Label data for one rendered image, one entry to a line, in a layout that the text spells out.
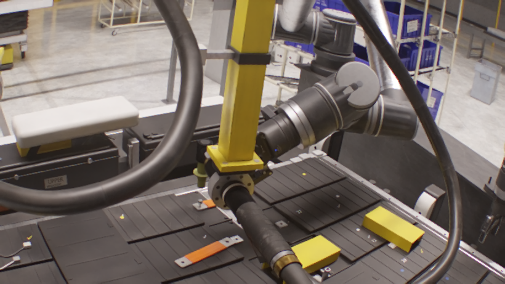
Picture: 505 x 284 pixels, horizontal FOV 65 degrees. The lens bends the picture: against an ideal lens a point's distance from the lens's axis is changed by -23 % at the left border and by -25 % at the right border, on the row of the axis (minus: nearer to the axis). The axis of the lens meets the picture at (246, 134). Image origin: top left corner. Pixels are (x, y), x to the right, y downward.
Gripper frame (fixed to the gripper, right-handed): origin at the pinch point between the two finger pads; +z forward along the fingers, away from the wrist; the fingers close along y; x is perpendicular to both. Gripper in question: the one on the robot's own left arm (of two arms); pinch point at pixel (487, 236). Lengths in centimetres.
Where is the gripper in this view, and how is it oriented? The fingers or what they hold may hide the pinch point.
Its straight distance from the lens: 157.0
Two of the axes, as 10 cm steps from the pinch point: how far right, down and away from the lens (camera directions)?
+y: 8.8, -0.9, 4.7
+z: -1.3, 9.0, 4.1
